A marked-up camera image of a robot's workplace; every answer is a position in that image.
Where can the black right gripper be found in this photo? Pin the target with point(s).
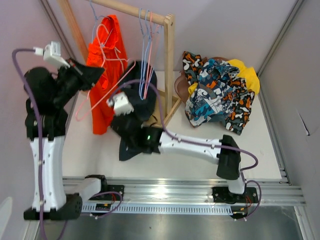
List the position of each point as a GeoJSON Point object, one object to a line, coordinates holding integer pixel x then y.
{"type": "Point", "coordinates": [132, 114]}

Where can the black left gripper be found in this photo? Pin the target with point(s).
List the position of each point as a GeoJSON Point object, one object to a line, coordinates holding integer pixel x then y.
{"type": "Point", "coordinates": [87, 75]}

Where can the bright orange shorts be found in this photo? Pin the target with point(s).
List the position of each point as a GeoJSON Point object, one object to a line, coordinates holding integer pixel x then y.
{"type": "Point", "coordinates": [107, 50]}

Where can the dark navy shorts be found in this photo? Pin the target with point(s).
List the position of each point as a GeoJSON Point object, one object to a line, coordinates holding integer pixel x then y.
{"type": "Point", "coordinates": [143, 110]}

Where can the blue patterned shorts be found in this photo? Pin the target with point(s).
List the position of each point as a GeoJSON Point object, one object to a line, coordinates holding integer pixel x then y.
{"type": "Point", "coordinates": [211, 100]}

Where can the orange grey camouflage shorts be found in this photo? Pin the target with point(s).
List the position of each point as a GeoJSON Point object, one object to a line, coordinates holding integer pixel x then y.
{"type": "Point", "coordinates": [242, 106]}

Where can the yellow shorts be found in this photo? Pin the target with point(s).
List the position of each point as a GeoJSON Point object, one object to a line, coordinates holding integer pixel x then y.
{"type": "Point", "coordinates": [192, 66]}

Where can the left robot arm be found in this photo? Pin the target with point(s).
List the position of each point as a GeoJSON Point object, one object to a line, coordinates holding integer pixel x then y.
{"type": "Point", "coordinates": [46, 130]}

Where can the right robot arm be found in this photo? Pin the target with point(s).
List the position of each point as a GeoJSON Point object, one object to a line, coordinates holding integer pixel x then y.
{"type": "Point", "coordinates": [223, 152]}

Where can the wooden clothes rack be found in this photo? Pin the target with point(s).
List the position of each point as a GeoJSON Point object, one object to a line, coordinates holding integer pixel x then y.
{"type": "Point", "coordinates": [169, 101]}

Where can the translucent pink plastic basin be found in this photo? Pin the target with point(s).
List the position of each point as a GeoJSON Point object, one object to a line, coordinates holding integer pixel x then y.
{"type": "Point", "coordinates": [181, 88]}

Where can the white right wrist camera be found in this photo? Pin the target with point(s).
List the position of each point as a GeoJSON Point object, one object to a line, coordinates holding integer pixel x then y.
{"type": "Point", "coordinates": [120, 104]}

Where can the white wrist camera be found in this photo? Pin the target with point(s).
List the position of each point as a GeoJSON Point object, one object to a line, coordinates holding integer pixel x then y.
{"type": "Point", "coordinates": [52, 54]}
{"type": "Point", "coordinates": [120, 104]}

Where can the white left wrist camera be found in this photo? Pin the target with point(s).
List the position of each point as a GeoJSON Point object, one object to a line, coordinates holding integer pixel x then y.
{"type": "Point", "coordinates": [52, 54]}

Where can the aluminium mounting rail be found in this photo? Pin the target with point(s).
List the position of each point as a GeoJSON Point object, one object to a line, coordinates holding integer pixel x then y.
{"type": "Point", "coordinates": [198, 192]}

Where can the grey slotted cable duct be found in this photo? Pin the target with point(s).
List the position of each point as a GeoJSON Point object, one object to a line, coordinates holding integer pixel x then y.
{"type": "Point", "coordinates": [171, 209]}

